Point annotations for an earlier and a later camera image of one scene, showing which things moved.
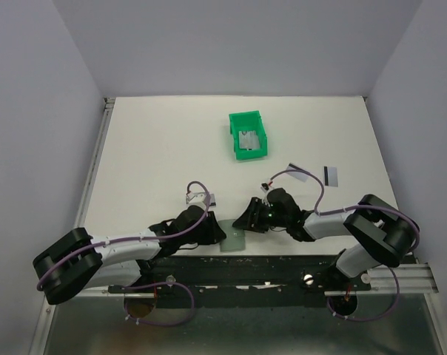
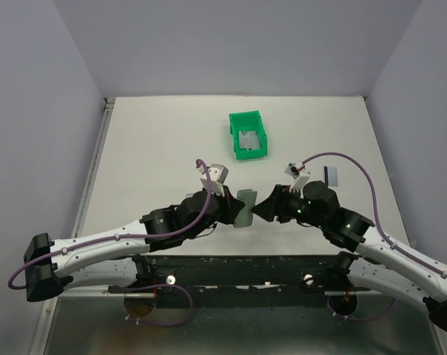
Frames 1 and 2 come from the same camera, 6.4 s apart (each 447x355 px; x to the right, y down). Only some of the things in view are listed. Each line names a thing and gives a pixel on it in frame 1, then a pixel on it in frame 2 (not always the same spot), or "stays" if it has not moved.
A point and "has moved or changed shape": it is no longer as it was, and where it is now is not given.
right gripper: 249,222 -> 277,201
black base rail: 240,281 stays
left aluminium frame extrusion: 40,345 stays
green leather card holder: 234,239 has moved or changed shape
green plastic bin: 248,134 stays
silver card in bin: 249,139 stays
